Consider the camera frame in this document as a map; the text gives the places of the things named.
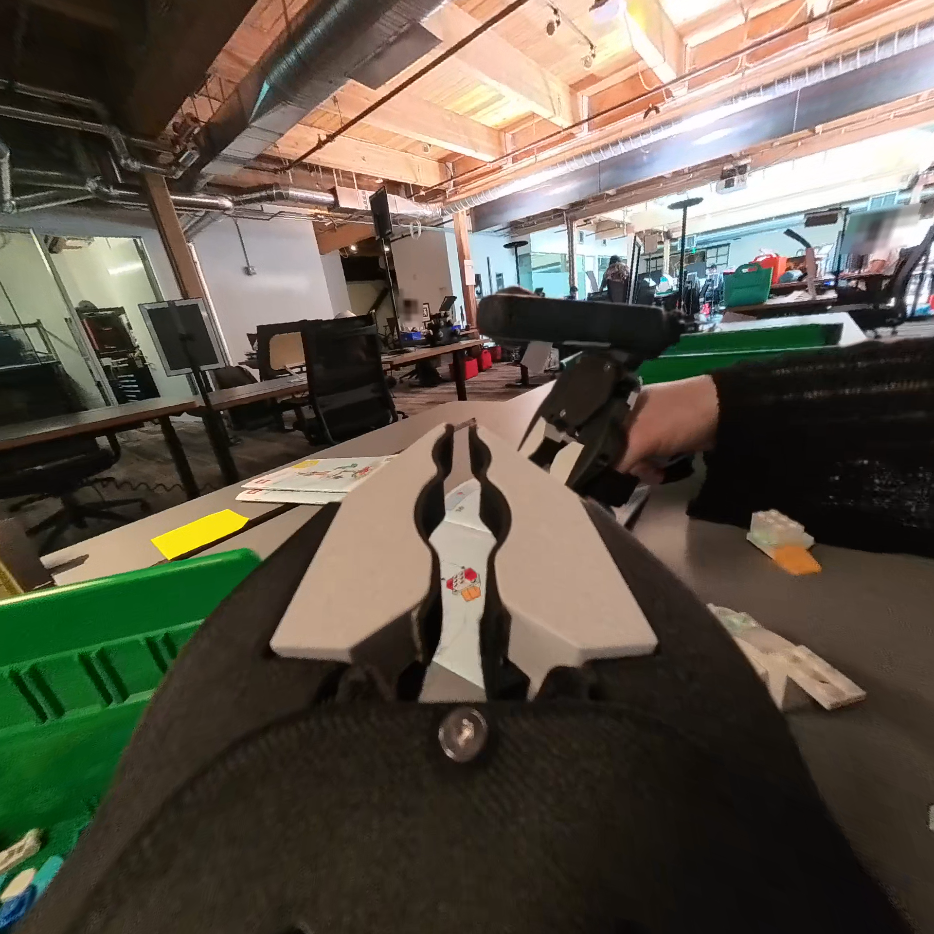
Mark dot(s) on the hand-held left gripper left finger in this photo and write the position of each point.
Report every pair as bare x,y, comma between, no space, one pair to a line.
350,584

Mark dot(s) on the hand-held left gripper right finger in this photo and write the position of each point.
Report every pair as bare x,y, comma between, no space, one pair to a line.
569,584

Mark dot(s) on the person's right forearm black sleeve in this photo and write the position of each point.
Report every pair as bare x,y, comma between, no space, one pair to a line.
817,438

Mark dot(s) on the clear lego brick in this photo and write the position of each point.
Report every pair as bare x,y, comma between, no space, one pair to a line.
779,529

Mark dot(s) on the orange lego piece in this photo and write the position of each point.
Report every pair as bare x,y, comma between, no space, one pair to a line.
797,560

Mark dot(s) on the white lego assembly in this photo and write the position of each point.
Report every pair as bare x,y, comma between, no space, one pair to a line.
795,664

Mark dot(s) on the white lego brick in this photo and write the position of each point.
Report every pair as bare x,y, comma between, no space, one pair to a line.
20,850

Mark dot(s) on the blue lego brick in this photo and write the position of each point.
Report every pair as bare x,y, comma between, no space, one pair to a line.
33,890

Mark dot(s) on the person's right hand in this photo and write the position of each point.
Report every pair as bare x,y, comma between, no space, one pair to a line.
675,423

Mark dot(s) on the closed instruction booklet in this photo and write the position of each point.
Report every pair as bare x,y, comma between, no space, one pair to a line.
292,497
321,474

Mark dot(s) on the open instruction booklet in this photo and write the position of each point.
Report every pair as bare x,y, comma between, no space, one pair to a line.
460,584

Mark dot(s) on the yellow sticky note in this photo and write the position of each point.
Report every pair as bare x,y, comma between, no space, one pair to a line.
201,533

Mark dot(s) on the green tote bag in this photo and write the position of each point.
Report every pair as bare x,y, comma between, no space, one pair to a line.
747,286

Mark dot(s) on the green plastic bin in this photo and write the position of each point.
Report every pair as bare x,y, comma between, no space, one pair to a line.
766,339
73,657

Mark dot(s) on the black mesh office chair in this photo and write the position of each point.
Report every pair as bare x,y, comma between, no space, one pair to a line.
350,379

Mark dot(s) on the black monitor on pole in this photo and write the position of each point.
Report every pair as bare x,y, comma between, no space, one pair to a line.
381,211

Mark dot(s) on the framed board on stand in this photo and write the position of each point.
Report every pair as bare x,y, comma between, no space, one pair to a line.
182,335

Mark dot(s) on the long wooden desk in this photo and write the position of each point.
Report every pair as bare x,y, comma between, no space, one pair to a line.
87,419

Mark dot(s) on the dark office chair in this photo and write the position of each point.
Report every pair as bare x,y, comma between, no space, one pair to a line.
51,467

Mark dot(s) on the spiral metal air duct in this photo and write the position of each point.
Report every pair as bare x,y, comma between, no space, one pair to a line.
306,66

